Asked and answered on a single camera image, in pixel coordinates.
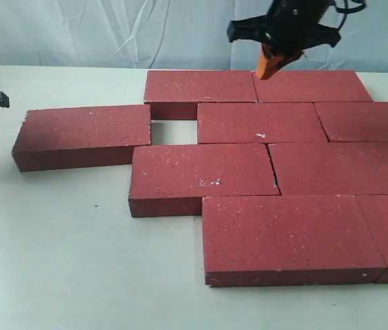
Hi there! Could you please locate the red brick right edge row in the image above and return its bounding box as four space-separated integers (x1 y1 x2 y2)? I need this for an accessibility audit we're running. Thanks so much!
315 102 388 142

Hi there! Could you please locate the large red brick front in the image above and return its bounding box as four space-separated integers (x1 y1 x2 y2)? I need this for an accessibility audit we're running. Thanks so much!
203 195 387 287

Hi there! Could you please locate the red brick under tilted one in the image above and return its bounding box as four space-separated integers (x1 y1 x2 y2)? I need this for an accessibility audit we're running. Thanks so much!
144 70 258 120

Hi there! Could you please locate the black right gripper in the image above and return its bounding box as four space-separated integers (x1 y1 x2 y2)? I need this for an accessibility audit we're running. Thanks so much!
227 0 341 80

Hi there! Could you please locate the red brick back row right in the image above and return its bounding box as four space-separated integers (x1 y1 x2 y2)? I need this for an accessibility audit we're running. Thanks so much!
253 70 373 102

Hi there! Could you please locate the red brick with white mark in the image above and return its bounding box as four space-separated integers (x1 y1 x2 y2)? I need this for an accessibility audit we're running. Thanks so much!
197 102 328 144

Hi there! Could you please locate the white wrinkled backdrop curtain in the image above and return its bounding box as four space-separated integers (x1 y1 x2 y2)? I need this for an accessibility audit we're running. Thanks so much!
0 0 388 72

